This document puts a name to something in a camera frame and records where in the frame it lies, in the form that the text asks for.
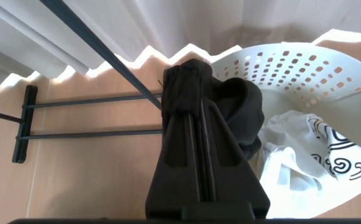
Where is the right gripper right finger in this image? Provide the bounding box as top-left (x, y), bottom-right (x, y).
top-left (200, 98), bottom-right (271, 219)

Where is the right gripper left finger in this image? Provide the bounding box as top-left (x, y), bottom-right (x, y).
top-left (145, 110), bottom-right (201, 219)

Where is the black garment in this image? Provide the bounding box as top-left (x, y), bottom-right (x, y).
top-left (161, 58), bottom-right (266, 161)

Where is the black clothes rack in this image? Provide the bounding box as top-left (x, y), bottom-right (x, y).
top-left (0, 0), bottom-right (164, 164)

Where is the white laundry basket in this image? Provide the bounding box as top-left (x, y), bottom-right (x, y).
top-left (210, 42), bottom-right (361, 156)

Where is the white printed garment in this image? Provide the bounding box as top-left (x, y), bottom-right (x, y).
top-left (256, 110), bottom-right (361, 219)

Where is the beige curtain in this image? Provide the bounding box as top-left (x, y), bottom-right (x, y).
top-left (0, 0), bottom-right (361, 88)

